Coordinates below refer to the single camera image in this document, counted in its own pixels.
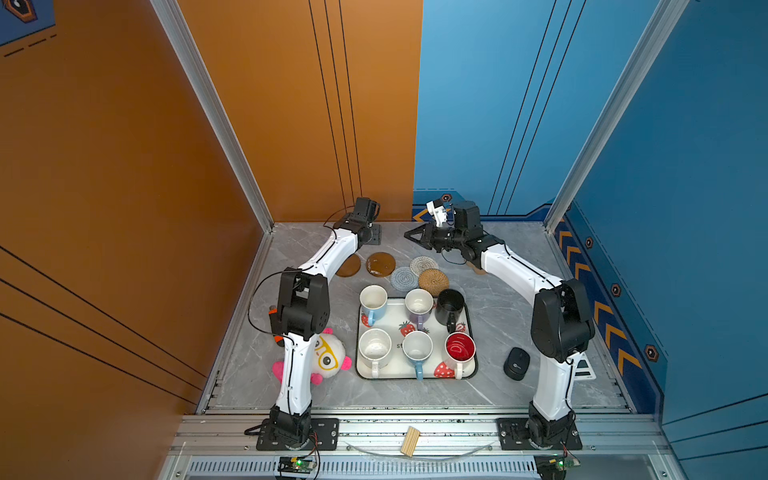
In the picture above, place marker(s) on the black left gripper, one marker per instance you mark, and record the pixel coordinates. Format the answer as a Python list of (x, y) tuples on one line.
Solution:
[(375, 234)]

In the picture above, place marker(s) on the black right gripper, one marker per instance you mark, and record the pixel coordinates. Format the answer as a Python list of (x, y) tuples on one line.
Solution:
[(429, 233)]

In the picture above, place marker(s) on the dark brown glossy coaster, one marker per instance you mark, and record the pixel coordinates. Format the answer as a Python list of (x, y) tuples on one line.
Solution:
[(381, 264)]

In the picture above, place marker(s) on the light brown wooden coaster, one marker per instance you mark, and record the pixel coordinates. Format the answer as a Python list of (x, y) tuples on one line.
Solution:
[(349, 267)]

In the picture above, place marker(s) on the tan rattan round coaster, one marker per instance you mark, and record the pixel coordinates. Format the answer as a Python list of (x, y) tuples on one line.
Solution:
[(433, 281)]

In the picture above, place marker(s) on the cork coaster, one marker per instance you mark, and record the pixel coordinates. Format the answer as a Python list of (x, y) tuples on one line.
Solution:
[(477, 270)]

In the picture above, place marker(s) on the blue woven round coaster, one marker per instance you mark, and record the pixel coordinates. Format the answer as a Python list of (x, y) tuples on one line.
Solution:
[(403, 279)]

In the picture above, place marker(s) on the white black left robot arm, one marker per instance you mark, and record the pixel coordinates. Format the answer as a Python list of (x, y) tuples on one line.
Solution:
[(303, 311)]

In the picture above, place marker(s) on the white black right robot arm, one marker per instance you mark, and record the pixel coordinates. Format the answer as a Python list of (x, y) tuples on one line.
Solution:
[(561, 326)]

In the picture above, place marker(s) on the light blue mug back left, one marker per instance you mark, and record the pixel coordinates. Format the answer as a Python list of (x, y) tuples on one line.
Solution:
[(373, 303)]

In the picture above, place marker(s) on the light blue mug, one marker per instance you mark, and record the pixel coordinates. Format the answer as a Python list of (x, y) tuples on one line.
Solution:
[(373, 303), (417, 346)]

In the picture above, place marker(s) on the purple mug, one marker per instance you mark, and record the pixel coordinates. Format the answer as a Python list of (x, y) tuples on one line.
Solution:
[(419, 304)]

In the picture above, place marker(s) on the black mug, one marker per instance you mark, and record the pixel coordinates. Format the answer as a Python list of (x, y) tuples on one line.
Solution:
[(449, 306)]

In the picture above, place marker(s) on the white mug front left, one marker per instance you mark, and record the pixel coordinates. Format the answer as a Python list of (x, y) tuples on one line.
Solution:
[(375, 349)]

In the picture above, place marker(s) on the light blue mug front centre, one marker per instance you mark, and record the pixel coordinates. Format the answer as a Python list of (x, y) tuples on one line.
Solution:
[(417, 346)]

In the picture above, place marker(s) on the red inside white mug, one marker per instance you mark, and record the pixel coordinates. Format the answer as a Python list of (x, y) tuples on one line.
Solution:
[(460, 350)]

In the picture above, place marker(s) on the colourful plush toy with glasses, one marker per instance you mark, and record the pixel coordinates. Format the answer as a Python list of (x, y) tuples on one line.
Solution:
[(329, 357)]

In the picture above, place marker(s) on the black computer mouse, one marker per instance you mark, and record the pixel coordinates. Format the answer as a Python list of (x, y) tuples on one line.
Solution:
[(517, 364)]

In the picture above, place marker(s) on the small wooden block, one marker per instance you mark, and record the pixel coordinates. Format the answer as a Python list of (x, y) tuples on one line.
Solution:
[(410, 442)]

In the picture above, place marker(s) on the white calculator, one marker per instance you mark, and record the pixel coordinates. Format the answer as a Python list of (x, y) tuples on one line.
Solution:
[(583, 369)]

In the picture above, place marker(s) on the green circuit board left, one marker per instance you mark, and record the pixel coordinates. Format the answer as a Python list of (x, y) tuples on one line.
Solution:
[(296, 467)]

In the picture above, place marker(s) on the green circuit board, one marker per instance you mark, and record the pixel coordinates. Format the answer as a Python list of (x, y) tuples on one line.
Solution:
[(296, 467), (555, 468)]

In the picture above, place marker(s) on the green circuit board right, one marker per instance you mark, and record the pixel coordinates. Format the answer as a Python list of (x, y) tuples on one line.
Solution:
[(555, 468)]

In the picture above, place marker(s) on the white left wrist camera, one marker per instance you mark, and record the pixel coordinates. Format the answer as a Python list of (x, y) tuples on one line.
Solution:
[(365, 211)]

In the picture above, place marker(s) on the aluminium corner post left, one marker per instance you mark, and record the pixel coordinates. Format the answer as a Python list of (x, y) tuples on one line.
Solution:
[(176, 29)]

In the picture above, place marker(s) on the aluminium corner post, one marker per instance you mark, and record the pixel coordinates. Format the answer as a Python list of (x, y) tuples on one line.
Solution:
[(176, 29), (655, 35)]

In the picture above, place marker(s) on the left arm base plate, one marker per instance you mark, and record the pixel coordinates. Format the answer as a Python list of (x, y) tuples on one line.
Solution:
[(323, 435)]

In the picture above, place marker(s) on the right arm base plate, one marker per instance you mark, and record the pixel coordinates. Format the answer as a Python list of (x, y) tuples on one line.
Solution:
[(518, 433)]

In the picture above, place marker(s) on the aluminium corner post right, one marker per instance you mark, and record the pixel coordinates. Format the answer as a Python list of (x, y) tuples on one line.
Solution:
[(655, 35)]

